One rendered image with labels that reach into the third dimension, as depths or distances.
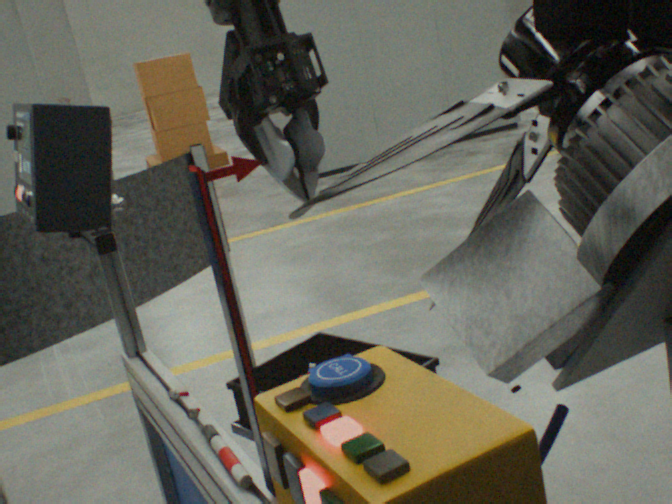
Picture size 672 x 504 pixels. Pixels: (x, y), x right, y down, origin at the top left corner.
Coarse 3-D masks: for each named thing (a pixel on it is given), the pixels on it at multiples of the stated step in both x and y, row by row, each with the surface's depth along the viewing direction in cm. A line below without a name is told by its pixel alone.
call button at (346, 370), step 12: (336, 360) 51; (348, 360) 51; (360, 360) 51; (312, 372) 50; (324, 372) 50; (336, 372) 50; (348, 372) 49; (360, 372) 49; (312, 384) 49; (324, 384) 48; (336, 384) 48; (348, 384) 48; (360, 384) 49; (324, 396) 49; (336, 396) 48
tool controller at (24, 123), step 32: (32, 128) 117; (64, 128) 118; (96, 128) 120; (32, 160) 118; (64, 160) 119; (96, 160) 121; (32, 192) 120; (64, 192) 120; (96, 192) 122; (32, 224) 121; (64, 224) 120; (96, 224) 123
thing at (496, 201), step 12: (516, 144) 98; (516, 156) 98; (504, 168) 103; (516, 168) 96; (504, 180) 99; (516, 180) 94; (492, 192) 103; (504, 192) 96; (516, 192) 93; (492, 204) 100; (504, 204) 95; (480, 216) 104; (492, 216) 98
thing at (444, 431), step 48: (288, 384) 52; (384, 384) 49; (432, 384) 48; (288, 432) 46; (384, 432) 43; (432, 432) 43; (480, 432) 42; (528, 432) 41; (336, 480) 41; (432, 480) 39; (480, 480) 40; (528, 480) 42
